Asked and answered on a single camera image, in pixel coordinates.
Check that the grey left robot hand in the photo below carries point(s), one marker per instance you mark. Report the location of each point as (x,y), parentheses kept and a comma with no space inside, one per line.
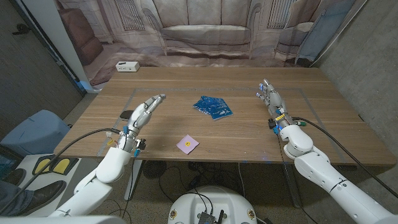
(140,116)

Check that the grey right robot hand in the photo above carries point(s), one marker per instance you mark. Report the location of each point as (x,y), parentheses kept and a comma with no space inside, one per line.
(275,101)

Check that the purple note with smiley sticker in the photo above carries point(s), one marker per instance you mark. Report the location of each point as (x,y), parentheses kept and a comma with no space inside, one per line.
(183,147)

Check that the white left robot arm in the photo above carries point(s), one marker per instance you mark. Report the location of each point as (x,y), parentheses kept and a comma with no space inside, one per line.
(109,165)

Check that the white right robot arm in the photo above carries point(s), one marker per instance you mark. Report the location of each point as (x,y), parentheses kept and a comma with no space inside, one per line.
(314,171)

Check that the black eraser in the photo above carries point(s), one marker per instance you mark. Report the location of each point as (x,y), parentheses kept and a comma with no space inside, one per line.
(126,114)

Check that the green marker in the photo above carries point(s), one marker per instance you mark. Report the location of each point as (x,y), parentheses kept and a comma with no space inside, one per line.
(301,123)

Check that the white power box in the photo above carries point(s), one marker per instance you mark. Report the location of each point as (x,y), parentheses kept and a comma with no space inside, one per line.
(127,66)

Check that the black round fan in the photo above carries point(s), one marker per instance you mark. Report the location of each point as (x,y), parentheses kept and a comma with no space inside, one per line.
(154,169)

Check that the white table leg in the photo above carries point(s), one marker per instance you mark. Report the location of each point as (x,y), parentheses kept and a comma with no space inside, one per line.
(133,180)

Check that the grey table leg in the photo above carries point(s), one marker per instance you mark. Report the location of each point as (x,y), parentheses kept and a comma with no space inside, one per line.
(292,186)

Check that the black yellow foot pedal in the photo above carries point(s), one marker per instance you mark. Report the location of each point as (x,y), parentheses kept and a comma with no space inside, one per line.
(42,165)
(62,165)

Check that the white floor board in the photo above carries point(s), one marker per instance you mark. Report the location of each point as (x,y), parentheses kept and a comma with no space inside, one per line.
(74,183)

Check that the printed sofa room backdrop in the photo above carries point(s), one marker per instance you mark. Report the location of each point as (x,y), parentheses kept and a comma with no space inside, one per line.
(205,31)

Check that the blue grey chair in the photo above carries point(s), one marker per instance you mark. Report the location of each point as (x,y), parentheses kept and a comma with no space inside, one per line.
(34,133)

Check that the white robot torso base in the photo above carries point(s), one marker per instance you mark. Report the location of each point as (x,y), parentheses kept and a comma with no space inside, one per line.
(214,200)

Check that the black torso electronics module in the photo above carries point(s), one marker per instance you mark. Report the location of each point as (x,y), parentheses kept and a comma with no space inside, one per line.
(206,217)

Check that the dark leather shoe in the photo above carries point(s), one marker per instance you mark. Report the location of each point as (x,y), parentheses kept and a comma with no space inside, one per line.
(43,196)
(14,176)

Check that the person's leg in jeans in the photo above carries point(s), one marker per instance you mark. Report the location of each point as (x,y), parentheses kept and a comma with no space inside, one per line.
(14,199)

